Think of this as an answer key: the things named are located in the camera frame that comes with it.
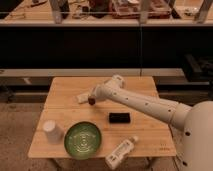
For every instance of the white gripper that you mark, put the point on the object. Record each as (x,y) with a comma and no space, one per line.
(99,93)

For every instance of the red pepper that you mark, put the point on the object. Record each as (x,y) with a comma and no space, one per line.
(91,101)

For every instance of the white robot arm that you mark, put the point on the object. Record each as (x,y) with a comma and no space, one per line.
(196,122)

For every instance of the black rectangular block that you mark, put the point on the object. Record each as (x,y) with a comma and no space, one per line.
(119,118)

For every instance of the wooden table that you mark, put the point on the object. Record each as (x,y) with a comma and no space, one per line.
(155,139)

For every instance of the green round plate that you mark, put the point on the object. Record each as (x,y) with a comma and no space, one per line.
(82,140)

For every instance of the white paper cup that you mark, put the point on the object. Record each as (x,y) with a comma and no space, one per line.
(53,132)

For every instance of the white plastic bottle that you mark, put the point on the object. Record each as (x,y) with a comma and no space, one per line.
(119,154)

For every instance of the wooden shelf with clutter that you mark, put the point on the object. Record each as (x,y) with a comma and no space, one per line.
(108,13)

